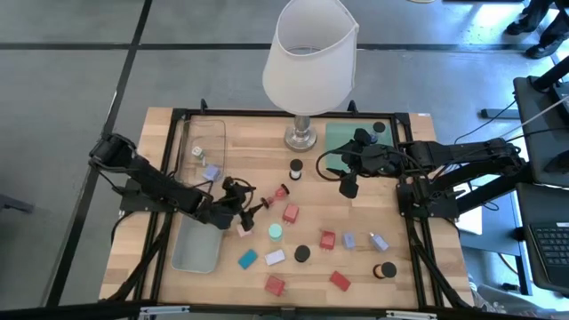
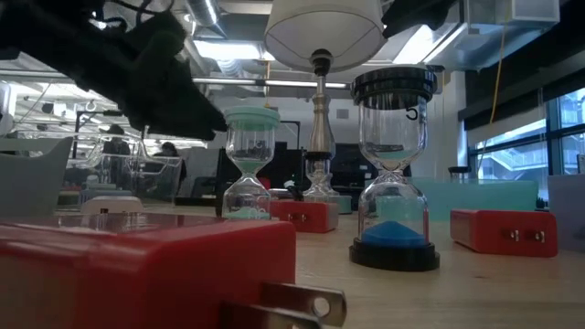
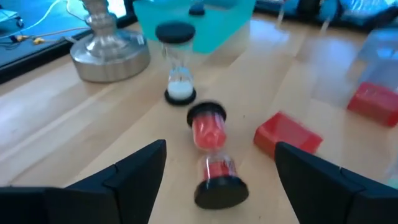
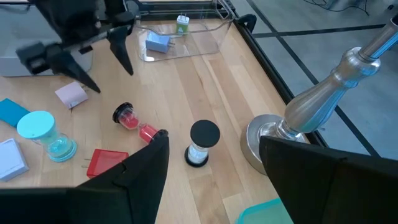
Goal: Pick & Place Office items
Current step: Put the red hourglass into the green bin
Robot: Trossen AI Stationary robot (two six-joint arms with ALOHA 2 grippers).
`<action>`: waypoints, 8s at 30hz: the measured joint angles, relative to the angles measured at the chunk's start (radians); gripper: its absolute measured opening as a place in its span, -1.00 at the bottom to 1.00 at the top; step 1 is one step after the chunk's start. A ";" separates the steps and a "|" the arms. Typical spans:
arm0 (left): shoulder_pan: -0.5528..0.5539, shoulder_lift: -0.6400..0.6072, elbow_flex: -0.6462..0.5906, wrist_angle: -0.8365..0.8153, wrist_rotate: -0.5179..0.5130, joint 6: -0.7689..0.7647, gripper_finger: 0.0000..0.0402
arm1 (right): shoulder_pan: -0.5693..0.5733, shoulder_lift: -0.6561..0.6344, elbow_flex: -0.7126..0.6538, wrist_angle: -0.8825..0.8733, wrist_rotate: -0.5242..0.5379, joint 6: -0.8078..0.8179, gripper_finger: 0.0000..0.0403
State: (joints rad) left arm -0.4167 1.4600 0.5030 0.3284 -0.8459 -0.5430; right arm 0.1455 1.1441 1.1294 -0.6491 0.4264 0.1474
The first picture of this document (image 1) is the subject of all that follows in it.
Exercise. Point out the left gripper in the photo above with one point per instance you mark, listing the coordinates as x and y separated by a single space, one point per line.
222 213

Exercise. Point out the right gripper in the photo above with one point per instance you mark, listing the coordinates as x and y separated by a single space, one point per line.
373 157

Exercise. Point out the pale pink plug charger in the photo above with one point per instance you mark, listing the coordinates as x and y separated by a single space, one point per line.
242 231

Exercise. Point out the black hourglass red sand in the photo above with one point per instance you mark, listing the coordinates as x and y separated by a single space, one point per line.
280 193

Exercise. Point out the small black hourglass blue sand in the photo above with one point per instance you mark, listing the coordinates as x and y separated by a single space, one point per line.
379 127

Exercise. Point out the lavender plug charger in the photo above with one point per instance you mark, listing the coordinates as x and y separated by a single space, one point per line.
349 240
212 172
379 242

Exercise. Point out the mint green hourglass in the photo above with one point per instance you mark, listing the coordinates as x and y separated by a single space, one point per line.
275 232

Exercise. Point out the red plug charger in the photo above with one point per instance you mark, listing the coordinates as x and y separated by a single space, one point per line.
274 285
327 240
290 213

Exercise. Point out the teal rectangular eraser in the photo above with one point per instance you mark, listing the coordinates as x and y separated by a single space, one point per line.
247 258

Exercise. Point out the black hourglass white sand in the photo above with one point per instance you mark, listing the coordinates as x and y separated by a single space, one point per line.
296 166

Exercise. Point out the white rectangular eraser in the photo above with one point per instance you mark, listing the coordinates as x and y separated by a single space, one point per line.
274 257

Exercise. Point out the white cube charger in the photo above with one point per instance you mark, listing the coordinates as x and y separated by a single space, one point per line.
197 152

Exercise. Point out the large black hourglass blue sand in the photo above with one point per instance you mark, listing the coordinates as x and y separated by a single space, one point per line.
302 253

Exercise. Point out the red rectangular eraser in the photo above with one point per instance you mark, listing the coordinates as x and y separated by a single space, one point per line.
340 281

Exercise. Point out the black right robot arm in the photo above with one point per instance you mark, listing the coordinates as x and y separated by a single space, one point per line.
467 153

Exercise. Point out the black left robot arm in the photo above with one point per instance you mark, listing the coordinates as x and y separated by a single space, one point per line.
160 184

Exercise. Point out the teal translucent tray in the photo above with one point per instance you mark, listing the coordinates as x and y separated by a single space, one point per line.
340 133

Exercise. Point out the grey plastic bin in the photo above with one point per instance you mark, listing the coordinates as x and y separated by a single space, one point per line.
195 249

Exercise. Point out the clear plastic bin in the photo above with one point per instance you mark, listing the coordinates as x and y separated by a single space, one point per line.
209 133

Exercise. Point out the white printed label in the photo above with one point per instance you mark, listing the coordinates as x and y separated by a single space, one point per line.
424 114

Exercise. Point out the silver table lamp white shade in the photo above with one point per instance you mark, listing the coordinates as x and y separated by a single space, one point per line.
311 66

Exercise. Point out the black crossbar silver brackets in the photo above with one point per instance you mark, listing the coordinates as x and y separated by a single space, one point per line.
222 311

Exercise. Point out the black hourglass orange sand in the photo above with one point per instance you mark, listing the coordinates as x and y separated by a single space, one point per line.
388 269

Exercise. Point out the black desk foot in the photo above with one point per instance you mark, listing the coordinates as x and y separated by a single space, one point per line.
500 114

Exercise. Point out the black side desk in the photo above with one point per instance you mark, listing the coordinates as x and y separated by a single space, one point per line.
533 133

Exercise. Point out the person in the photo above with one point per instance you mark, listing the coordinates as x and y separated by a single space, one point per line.
489 302
540 46

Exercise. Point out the grey floor stand foot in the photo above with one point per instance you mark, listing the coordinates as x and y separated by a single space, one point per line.
13 203

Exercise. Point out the black aluminium table frame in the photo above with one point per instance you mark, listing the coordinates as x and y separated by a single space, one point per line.
231 112

